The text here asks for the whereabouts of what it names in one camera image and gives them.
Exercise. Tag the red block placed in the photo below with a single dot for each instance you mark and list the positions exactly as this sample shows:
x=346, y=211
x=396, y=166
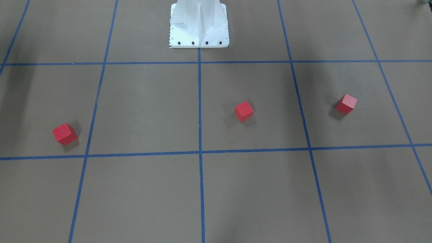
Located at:
x=346, y=104
x=65, y=134
x=243, y=111

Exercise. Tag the white camera stand base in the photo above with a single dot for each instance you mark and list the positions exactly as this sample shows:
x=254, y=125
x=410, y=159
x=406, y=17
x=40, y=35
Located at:
x=198, y=24

